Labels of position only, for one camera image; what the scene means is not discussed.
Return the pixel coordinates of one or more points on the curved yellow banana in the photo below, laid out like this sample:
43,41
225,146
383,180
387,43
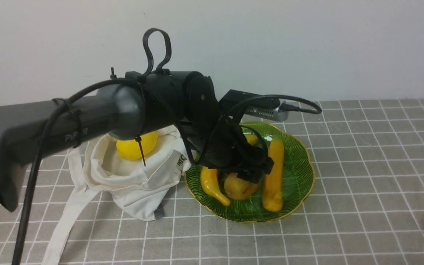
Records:
210,184

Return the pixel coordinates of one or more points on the yellow lemon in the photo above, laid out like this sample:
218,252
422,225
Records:
133,150

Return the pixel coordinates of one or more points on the green glass plate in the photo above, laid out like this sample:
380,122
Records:
298,181

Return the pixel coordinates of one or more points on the yellowish brown pear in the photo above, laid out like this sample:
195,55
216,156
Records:
239,189

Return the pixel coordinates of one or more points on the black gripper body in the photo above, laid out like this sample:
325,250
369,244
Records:
228,147

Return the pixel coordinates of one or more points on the straight yellow banana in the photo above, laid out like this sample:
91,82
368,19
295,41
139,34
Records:
272,196

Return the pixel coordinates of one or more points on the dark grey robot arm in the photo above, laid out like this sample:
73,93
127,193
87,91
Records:
127,108

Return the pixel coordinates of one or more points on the white cloth tote bag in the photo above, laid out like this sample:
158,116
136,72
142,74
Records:
138,189

